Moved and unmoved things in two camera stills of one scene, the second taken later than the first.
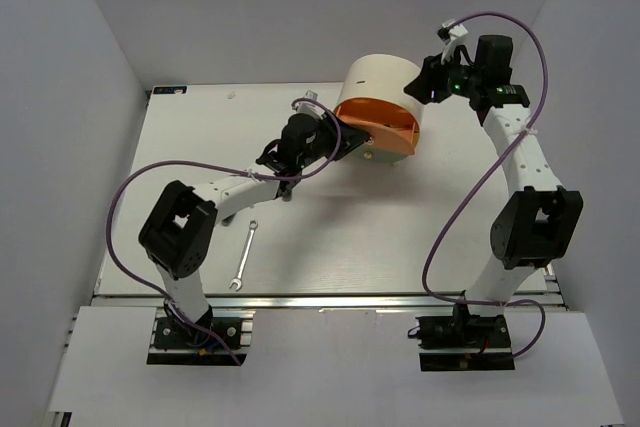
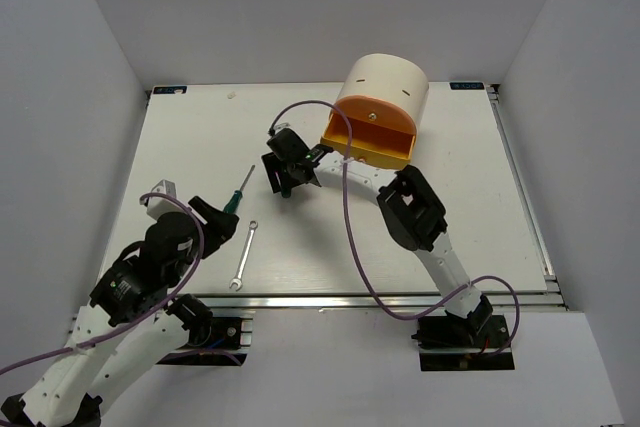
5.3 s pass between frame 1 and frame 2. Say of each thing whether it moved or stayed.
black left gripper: moved
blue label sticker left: stayed
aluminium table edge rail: stayed
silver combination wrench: stayed
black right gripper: moved
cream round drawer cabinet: stayed
